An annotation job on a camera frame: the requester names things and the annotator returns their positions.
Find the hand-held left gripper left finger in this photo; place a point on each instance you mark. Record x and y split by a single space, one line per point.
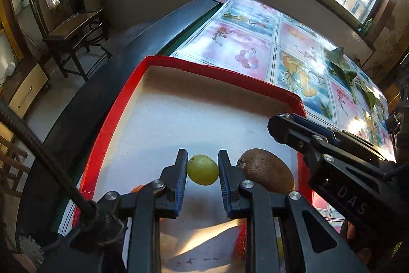
181 177

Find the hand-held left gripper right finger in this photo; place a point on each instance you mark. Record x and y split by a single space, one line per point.
224 177

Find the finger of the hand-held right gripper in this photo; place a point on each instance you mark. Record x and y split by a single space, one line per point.
287 132
345 138

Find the brown kiwi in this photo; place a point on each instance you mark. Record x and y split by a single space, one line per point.
266 169

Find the mandarin orange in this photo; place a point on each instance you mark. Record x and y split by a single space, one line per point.
138 188

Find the red cardboard tray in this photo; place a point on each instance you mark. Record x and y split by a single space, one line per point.
191 113

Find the red strawberry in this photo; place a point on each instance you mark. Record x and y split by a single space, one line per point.
241 241

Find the person's right hand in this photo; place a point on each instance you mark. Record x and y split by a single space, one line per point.
350 233

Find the small green leaf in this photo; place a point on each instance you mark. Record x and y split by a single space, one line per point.
367 94

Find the large green leaf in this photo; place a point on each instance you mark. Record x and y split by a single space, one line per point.
338 63

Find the colourful printed tablecloth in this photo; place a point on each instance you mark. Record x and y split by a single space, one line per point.
249 36

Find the green bottle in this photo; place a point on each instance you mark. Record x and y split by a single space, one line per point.
369 24

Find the grey toothed disc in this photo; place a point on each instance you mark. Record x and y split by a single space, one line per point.
30 247

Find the wooden stool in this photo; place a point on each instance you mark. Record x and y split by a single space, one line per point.
12 161

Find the wooden drawer cabinet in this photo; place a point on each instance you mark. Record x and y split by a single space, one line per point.
28 90

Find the dark wooden chair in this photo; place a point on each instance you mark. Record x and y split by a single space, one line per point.
73 23

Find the white round lamp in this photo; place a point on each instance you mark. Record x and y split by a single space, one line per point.
11 68

